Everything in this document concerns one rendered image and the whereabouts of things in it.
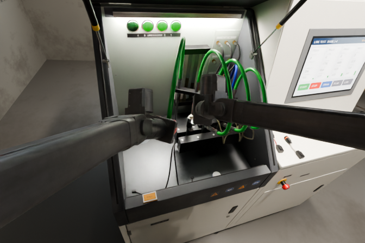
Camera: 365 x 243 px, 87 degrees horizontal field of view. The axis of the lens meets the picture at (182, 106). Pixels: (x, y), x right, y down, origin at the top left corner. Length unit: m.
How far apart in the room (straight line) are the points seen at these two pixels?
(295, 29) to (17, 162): 0.91
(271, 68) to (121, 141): 0.74
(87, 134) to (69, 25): 3.04
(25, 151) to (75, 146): 0.05
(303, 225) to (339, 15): 1.62
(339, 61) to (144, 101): 0.98
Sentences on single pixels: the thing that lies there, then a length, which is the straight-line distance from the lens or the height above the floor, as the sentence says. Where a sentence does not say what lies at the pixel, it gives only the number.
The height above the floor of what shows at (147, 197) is 0.96.
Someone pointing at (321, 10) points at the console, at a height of 1.51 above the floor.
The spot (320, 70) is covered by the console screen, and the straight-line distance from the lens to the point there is 1.13.
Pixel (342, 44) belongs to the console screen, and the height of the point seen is 1.38.
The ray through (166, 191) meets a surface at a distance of 0.80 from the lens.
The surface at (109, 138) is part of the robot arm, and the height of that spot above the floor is 1.44.
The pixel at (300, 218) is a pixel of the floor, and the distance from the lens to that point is 2.13.
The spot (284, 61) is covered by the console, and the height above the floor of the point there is 1.32.
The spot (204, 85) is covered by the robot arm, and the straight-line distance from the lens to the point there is 0.54.
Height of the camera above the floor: 1.69
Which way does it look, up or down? 43 degrees down
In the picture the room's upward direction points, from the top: 8 degrees clockwise
